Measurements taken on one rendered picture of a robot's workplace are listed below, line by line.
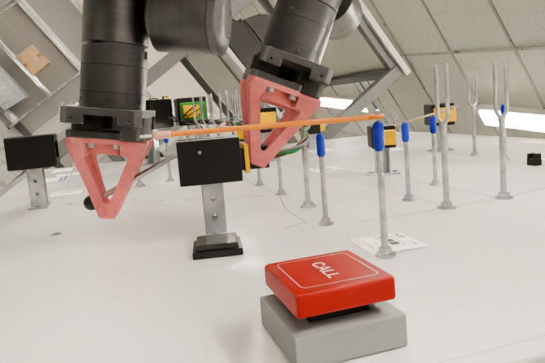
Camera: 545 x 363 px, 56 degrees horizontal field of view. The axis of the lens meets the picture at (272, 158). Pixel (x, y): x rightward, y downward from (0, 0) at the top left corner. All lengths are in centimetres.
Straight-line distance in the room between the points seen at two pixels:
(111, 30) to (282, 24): 15
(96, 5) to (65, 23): 756
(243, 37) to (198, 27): 111
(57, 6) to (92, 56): 758
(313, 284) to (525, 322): 11
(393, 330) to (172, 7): 30
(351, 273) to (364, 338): 3
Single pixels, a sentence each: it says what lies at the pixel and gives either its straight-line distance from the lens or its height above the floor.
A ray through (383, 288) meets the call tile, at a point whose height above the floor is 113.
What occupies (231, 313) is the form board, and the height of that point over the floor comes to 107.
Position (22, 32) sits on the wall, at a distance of 804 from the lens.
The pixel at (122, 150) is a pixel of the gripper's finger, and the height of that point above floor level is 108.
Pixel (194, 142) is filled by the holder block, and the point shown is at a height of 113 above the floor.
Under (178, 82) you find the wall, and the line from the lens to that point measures 814.
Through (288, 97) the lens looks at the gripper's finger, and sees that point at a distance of 46.
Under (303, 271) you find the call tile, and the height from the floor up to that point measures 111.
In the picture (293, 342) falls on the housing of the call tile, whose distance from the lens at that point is 24.
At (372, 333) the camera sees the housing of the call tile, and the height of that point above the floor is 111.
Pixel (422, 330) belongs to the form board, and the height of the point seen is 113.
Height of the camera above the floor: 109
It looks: 10 degrees up
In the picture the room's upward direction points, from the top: 48 degrees clockwise
